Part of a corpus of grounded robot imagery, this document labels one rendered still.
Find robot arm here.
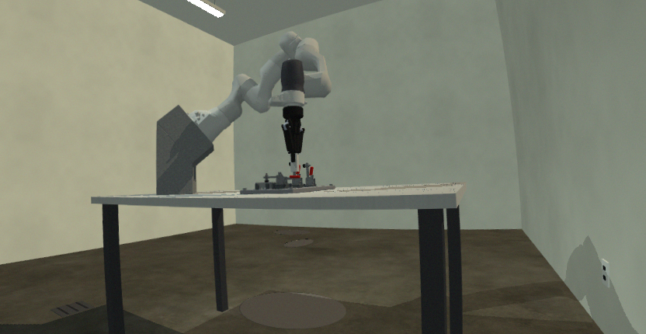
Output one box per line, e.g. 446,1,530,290
187,31,332,143

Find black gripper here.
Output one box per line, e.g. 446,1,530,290
281,106,305,172

